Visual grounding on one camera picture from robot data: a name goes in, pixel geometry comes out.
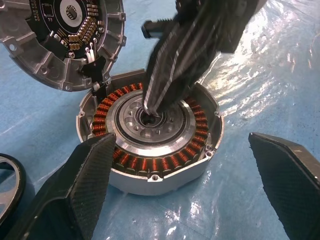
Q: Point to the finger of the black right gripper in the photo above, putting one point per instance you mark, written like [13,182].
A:
[167,57]

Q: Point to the spoked silver black rotor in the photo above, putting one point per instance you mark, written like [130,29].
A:
[21,180]

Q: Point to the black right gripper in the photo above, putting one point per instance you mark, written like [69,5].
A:
[237,15]

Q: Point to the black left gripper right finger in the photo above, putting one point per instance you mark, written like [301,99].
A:
[292,190]

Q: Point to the motor stator housing copper windings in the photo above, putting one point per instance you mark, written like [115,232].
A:
[150,186]

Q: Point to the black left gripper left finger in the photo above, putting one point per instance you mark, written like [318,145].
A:
[75,190]

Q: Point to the motor cover with circuit board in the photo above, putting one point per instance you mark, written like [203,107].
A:
[50,60]

